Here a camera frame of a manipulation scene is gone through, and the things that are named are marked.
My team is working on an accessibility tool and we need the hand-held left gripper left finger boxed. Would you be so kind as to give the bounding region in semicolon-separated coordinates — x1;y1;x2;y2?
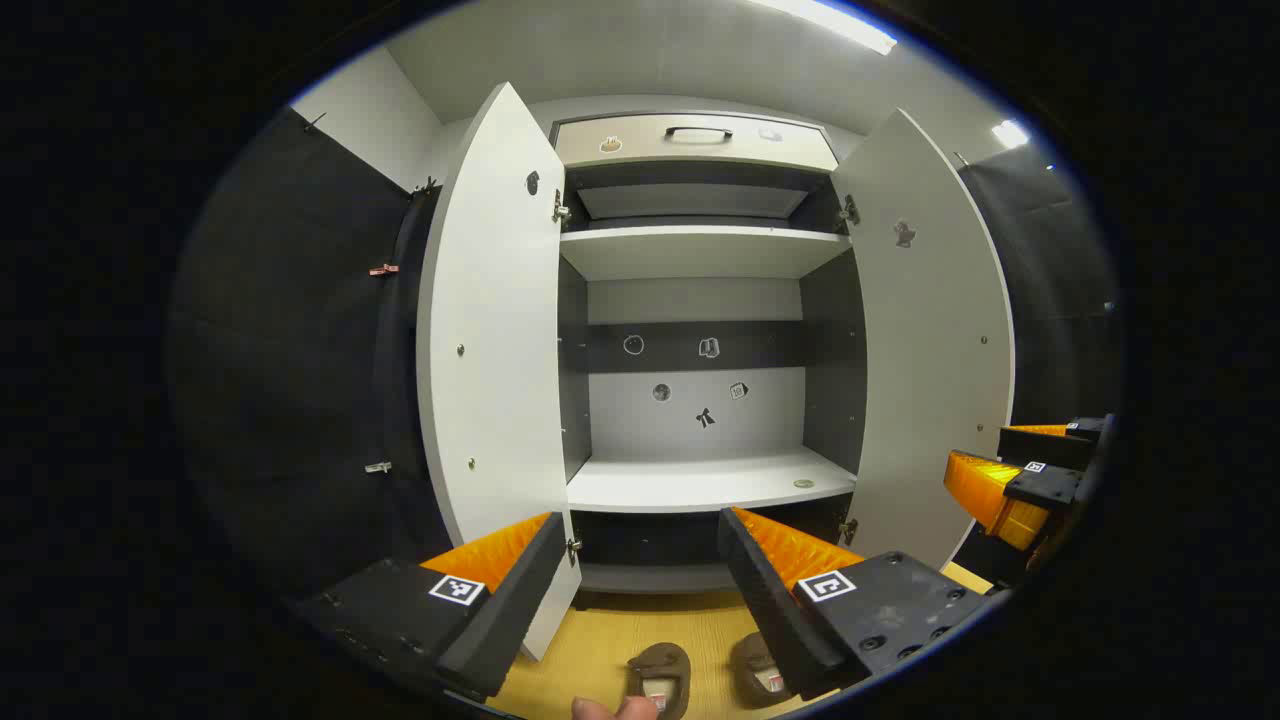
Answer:
290;512;569;701

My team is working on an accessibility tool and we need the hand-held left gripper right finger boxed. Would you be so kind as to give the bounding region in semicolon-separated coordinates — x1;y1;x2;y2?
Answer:
718;507;991;701

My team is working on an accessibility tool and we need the brown plush shoe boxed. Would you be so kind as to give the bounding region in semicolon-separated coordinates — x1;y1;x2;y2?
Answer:
728;632;793;709
627;642;693;719

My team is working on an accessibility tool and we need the white cabinet door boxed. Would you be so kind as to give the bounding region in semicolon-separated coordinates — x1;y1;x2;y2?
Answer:
418;82;583;661
832;108;1016;571

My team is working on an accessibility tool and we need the white shoe cabinet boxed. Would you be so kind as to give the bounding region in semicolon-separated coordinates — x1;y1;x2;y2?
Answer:
550;110;869;611

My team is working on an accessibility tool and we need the white cabinet shelf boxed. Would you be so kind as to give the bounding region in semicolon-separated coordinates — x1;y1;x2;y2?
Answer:
558;225;853;281
566;447;859;514

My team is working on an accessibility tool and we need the white cabinet drawer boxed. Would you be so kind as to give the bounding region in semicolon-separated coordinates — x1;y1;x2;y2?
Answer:
552;112;839;173

